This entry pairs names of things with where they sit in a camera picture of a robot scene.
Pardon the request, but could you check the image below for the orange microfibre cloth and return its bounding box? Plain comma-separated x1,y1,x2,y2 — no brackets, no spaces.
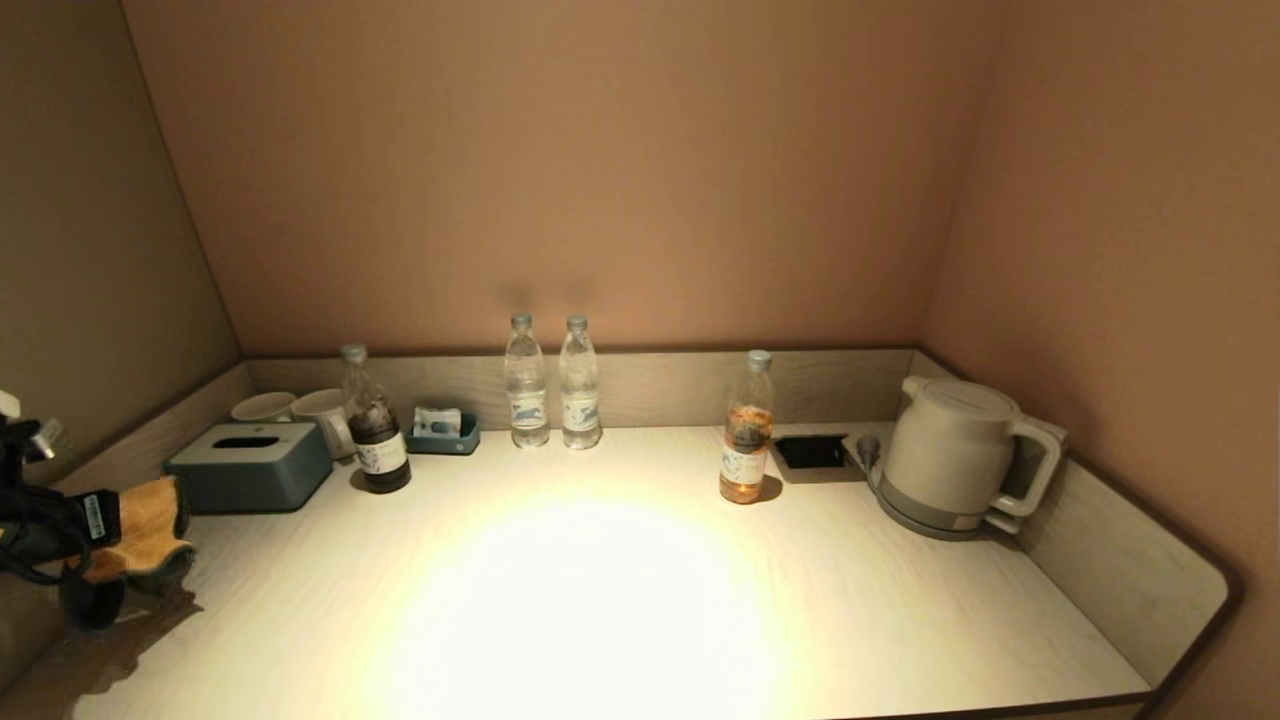
62,476,197,631

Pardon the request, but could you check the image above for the grey-blue tissue box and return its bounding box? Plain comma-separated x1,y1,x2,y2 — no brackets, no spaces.
165,422,334,515

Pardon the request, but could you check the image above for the white ceramic mug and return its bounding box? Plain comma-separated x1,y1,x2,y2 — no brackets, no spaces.
230,392,297,424
290,389,357,461

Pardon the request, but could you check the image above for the dark tea plastic bottle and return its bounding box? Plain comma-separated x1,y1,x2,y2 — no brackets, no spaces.
340,344,412,495

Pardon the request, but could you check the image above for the small blue tray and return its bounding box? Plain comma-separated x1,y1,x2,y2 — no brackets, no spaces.
405,412,481,457

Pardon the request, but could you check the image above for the clear water bottle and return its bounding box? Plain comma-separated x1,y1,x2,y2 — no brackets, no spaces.
559,315,603,451
504,313,550,450

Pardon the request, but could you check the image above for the amber tea plastic bottle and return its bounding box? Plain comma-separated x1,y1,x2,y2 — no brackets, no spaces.
719,349,774,505

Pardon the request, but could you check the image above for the black recessed power socket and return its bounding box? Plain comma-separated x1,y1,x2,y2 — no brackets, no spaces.
772,434,851,473

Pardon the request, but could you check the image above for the grey kettle base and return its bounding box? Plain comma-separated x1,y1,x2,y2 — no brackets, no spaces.
866,467,1021,542

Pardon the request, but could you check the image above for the beige electric kettle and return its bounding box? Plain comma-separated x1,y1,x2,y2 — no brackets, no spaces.
880,376,1063,520

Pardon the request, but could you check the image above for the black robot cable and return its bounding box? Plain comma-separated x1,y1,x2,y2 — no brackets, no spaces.
0,540,67,587

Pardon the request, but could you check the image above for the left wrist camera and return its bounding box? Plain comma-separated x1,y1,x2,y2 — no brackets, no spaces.
0,392,69,489

